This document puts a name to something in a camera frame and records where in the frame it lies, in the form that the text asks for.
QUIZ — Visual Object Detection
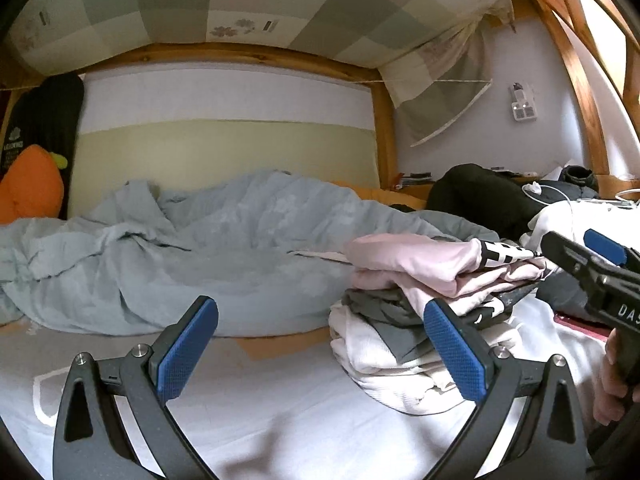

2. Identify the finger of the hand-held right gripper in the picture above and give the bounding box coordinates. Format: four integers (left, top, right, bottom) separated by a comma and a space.
540, 231, 608, 286
583, 228, 640, 271

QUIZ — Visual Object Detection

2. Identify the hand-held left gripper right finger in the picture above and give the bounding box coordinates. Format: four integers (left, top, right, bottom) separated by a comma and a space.
423, 297, 587, 480

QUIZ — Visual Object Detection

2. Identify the person's right hand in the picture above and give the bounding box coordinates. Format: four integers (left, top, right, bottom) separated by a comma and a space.
594, 340, 629, 426

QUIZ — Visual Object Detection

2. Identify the red flat item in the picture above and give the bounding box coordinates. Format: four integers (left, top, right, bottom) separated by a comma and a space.
552, 311, 613, 343

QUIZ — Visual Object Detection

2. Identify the checked cloth drape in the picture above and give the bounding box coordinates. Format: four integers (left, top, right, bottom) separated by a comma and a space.
382, 22, 493, 148

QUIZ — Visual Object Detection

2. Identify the black printed cushion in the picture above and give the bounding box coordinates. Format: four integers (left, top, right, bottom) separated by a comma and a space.
0, 74, 85, 171

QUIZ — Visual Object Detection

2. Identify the grey garment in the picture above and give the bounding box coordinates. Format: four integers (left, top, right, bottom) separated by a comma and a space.
341, 287, 441, 361

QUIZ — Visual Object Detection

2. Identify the white wall socket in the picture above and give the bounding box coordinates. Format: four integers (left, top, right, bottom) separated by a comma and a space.
509, 81, 538, 122

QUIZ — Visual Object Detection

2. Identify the wooden bed frame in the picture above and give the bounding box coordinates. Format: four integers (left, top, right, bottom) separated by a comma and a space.
0, 0, 640, 201

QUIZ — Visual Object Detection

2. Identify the black white printed garment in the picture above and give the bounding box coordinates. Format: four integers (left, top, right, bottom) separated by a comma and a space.
452, 239, 543, 332

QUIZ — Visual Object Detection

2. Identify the cream knit garment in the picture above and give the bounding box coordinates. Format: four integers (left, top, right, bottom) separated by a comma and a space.
328, 305, 531, 416

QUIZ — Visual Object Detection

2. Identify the pink t-shirt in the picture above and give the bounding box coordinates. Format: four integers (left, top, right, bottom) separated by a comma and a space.
342, 233, 551, 306

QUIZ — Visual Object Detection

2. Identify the dark blue jacket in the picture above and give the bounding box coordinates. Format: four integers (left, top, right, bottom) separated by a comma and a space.
560, 165, 601, 192

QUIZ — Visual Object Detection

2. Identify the orange carrot plush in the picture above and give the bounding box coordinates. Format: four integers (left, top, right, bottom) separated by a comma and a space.
0, 144, 68, 223

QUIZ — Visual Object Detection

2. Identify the grey-blue duvet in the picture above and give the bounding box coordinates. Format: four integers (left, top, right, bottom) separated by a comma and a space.
0, 170, 501, 338

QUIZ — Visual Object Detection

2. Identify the white cable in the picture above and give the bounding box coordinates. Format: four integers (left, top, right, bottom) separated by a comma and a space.
522, 182, 640, 211

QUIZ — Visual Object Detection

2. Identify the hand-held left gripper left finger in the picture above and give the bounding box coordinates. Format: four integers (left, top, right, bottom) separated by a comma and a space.
52, 295, 219, 480

